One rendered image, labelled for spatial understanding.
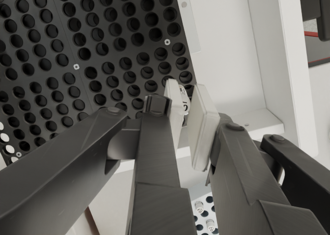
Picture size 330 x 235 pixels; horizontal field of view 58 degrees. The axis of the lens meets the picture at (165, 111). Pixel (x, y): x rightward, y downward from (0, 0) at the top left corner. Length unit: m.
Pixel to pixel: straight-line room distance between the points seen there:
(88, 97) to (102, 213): 0.28
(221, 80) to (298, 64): 0.11
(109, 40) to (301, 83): 0.18
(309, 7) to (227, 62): 0.11
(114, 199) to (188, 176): 0.13
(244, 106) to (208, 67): 0.07
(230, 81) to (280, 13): 0.12
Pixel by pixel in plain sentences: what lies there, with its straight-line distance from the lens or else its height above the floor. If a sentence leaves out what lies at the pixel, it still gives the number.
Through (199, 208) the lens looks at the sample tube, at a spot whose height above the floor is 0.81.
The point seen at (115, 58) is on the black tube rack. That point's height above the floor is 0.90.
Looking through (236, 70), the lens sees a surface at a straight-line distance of 0.37.
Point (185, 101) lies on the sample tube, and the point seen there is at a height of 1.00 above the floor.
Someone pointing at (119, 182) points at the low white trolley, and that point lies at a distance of 0.51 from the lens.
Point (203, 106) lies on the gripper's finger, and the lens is 0.15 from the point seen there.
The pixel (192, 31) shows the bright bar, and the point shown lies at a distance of 0.35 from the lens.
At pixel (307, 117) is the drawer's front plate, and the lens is 0.31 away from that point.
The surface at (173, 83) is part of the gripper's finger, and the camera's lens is 0.19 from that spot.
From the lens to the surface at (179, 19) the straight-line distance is 0.29.
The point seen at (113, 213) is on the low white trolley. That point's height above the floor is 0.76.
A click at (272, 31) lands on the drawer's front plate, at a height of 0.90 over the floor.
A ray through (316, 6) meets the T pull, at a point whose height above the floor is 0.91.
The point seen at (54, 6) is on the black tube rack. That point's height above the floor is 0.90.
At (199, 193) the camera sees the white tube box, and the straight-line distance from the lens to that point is 0.49.
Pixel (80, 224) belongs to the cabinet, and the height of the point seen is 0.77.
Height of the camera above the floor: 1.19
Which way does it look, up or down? 73 degrees down
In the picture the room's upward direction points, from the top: 180 degrees clockwise
